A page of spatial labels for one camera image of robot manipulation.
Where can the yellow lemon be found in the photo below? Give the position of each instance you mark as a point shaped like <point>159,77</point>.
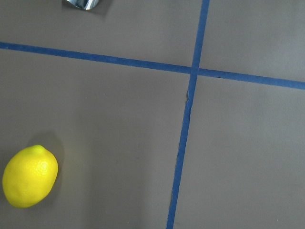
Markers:
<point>29,176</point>

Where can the silver metal scoop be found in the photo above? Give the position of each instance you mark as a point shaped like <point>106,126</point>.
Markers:
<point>85,5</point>

